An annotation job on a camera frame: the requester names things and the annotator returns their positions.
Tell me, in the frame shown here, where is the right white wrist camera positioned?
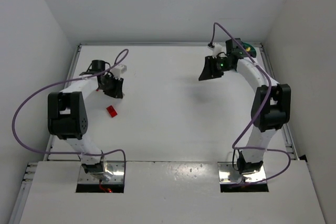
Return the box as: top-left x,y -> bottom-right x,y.
207,43 -> 223,58

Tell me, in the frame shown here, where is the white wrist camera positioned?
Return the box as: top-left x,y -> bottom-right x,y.
207,43 -> 223,58
110,64 -> 127,79

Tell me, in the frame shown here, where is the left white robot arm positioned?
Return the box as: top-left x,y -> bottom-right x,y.
48,60 -> 127,182

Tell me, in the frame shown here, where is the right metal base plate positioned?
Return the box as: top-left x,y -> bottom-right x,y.
217,162 -> 266,185

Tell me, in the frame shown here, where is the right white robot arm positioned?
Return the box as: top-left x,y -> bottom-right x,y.
198,38 -> 291,174

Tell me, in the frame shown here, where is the metal base plate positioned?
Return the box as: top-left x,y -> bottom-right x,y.
78,161 -> 124,185
217,162 -> 266,185

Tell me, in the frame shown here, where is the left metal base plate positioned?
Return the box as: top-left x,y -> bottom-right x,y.
78,161 -> 124,185

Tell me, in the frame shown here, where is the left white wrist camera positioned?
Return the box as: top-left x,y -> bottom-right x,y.
110,64 -> 127,79

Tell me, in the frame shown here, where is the red round lego plate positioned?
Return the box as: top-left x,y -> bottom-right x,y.
106,105 -> 118,118

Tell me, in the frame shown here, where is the teal divided round container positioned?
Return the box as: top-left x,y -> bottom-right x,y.
242,42 -> 257,58

